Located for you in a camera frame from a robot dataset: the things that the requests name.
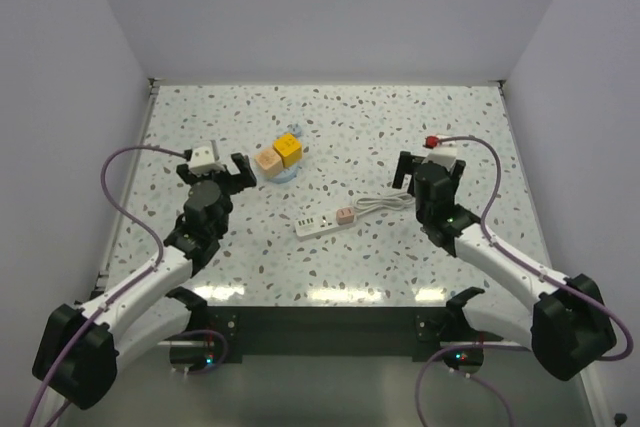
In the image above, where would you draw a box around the light blue round power socket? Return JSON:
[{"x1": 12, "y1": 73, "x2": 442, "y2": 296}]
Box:
[{"x1": 267, "y1": 162, "x2": 300, "y2": 184}]

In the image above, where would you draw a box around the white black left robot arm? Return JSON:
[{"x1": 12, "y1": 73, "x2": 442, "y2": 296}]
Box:
[{"x1": 32, "y1": 145, "x2": 257, "y2": 410}]

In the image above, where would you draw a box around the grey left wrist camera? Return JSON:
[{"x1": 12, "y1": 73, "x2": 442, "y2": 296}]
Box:
[{"x1": 187, "y1": 140, "x2": 225, "y2": 176}]

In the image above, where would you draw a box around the light blue coiled cord plug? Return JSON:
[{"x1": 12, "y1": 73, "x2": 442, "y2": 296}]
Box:
[{"x1": 287, "y1": 123, "x2": 303, "y2": 138}]

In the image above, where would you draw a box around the yellow cube socket adapter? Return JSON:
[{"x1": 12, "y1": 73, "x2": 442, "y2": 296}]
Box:
[{"x1": 273, "y1": 133, "x2": 303, "y2": 169}]

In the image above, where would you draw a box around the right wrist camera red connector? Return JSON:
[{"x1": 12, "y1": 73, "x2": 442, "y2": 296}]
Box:
[{"x1": 423, "y1": 135, "x2": 458, "y2": 169}]

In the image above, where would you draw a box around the white power strip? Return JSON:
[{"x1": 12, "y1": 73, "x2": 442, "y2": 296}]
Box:
[{"x1": 294, "y1": 209, "x2": 357, "y2": 240}]

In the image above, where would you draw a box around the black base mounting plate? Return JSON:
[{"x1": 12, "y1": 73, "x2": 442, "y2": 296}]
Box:
[{"x1": 148, "y1": 305, "x2": 504, "y2": 366}]

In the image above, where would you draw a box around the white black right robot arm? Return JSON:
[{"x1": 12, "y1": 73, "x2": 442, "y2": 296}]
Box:
[{"x1": 392, "y1": 151, "x2": 617, "y2": 381}]

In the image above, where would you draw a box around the beige cube socket adapter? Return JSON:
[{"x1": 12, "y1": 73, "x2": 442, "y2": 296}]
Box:
[{"x1": 254, "y1": 147, "x2": 284, "y2": 179}]

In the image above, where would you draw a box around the pink cube socket adapter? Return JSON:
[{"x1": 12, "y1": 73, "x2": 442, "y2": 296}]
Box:
[{"x1": 336, "y1": 207, "x2": 356, "y2": 225}]

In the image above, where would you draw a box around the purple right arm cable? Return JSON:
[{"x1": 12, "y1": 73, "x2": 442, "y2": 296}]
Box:
[{"x1": 414, "y1": 134, "x2": 635, "y2": 427}]

